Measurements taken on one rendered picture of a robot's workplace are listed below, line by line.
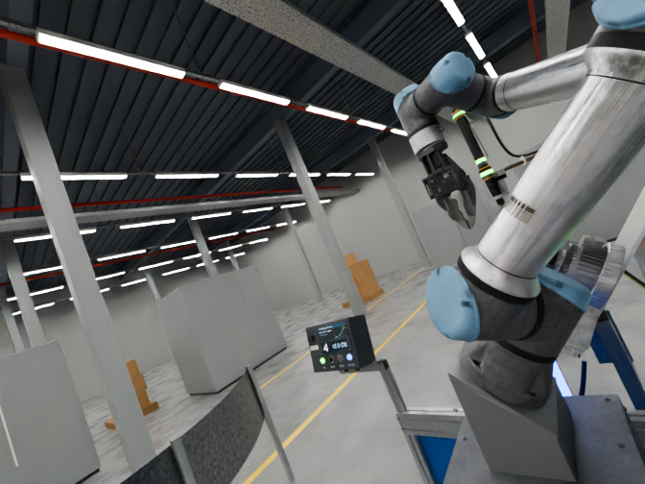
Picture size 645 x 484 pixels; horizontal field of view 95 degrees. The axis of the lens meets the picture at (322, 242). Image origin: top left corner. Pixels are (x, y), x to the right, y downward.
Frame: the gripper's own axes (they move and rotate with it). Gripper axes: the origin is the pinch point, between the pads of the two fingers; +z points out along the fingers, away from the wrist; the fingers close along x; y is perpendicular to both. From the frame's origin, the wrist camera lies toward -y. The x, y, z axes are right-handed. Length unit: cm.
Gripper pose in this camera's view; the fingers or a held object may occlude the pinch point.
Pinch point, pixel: (468, 223)
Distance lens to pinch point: 79.8
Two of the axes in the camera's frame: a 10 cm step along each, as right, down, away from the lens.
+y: -6.2, 1.9, -7.6
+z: 3.9, 9.2, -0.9
